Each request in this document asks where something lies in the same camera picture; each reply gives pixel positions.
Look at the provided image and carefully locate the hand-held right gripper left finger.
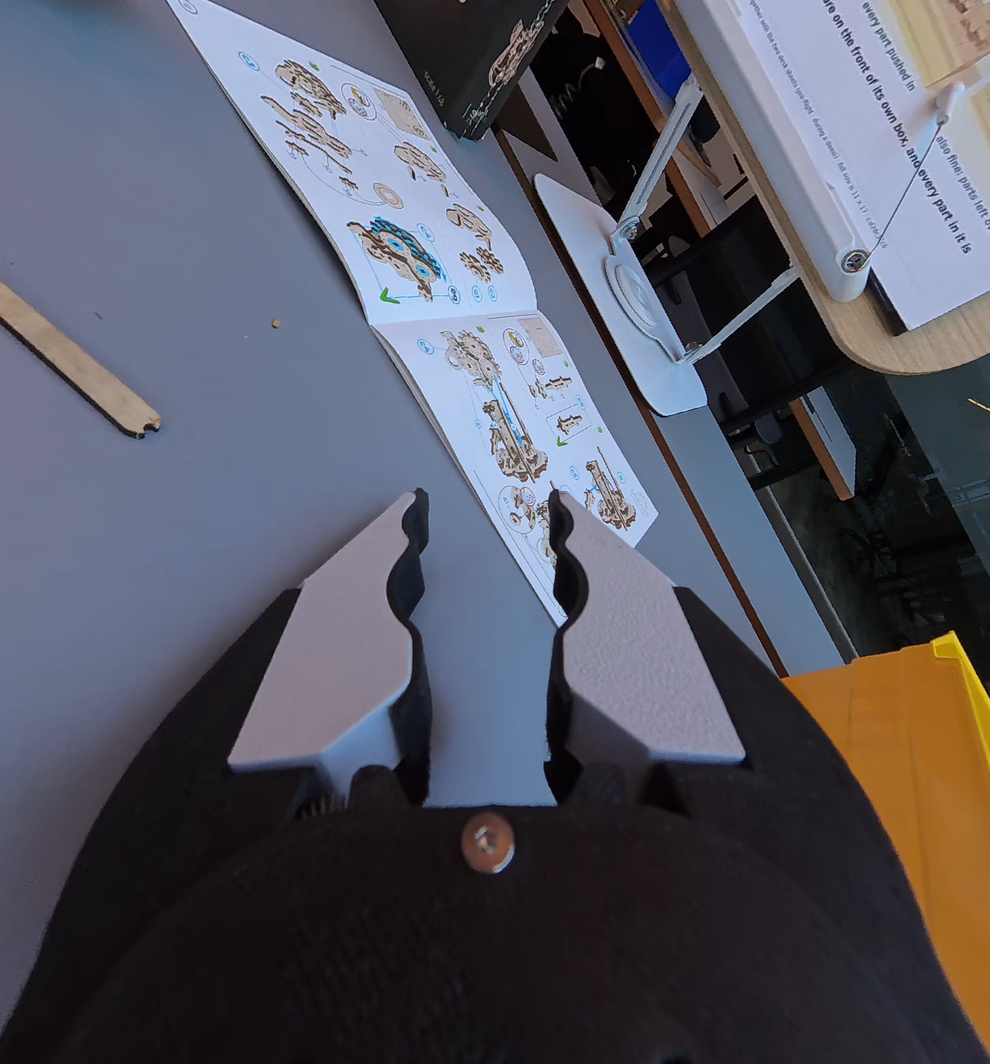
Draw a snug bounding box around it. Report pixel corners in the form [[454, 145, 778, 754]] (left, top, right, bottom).
[[227, 489, 435, 806]]

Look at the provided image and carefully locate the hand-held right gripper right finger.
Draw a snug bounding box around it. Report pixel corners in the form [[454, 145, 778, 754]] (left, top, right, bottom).
[[544, 489, 747, 806]]

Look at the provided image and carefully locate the black model kit box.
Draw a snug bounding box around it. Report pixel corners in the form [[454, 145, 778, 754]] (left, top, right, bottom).
[[374, 0, 571, 141]]

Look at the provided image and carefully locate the yellow plastic bin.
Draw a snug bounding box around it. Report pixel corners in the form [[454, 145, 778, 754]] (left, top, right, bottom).
[[781, 631, 990, 1064]]

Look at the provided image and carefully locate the wooden document stand white base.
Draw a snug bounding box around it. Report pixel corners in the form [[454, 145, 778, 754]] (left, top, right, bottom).
[[534, 0, 990, 417]]

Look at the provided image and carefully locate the flat wooden stick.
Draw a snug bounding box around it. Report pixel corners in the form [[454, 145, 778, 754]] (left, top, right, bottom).
[[0, 248, 162, 440]]

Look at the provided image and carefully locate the open instruction booklet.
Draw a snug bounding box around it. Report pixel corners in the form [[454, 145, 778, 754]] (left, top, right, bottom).
[[166, 0, 659, 627]]

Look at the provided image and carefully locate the printed instruction sheet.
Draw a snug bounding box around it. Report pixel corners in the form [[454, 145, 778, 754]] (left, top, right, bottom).
[[728, 0, 990, 331]]

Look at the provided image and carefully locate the blue box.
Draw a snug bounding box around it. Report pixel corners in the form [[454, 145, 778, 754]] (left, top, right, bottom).
[[627, 0, 696, 98]]

